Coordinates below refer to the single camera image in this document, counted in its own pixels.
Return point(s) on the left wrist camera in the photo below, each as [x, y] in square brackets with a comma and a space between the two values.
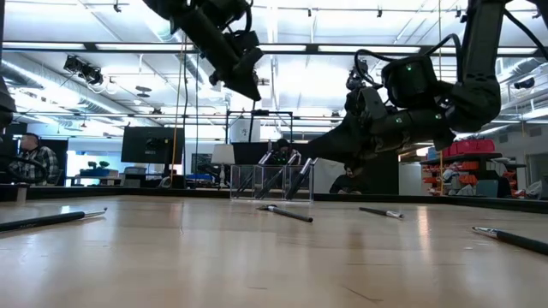
[242, 43]

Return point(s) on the black aluminium table frame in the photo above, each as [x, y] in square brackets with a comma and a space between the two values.
[128, 191]

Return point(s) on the black ceiling-hung camera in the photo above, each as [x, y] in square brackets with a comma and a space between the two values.
[353, 77]

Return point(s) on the makeup brush with black head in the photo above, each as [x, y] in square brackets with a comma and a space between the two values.
[287, 212]

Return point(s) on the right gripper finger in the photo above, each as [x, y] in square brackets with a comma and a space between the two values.
[351, 156]
[347, 137]

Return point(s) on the white board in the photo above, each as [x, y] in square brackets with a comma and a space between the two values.
[245, 130]

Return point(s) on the black ceiling camera rig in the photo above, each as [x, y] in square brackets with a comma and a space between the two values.
[83, 70]

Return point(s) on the blue storage bin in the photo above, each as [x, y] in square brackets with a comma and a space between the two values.
[433, 153]

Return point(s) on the clear acrylic brush organizer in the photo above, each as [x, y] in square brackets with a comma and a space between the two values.
[234, 181]

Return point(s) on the silver air duct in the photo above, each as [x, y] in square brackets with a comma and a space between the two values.
[522, 68]
[64, 98]

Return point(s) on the black stand frame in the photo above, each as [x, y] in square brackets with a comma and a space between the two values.
[259, 113]

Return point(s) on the person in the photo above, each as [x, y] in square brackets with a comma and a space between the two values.
[349, 184]
[281, 147]
[34, 160]

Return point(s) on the potted plants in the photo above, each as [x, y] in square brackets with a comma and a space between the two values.
[98, 164]

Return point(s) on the orange storage bin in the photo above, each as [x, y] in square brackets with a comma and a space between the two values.
[469, 165]
[468, 179]

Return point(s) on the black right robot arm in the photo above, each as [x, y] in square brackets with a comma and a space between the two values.
[484, 64]

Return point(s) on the black storage shelf rack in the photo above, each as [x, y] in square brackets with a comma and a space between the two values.
[462, 156]

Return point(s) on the table lamp white shade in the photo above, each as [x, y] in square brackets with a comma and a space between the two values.
[223, 155]

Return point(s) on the black wall monitor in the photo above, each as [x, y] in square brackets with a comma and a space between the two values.
[152, 145]

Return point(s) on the white backdrop screen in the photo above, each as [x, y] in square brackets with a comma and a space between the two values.
[325, 175]

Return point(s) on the makeup brush long pale ferrule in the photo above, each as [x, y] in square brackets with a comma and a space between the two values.
[278, 174]

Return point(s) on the red storage bin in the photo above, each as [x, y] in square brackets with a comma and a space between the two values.
[485, 146]
[449, 148]
[466, 146]

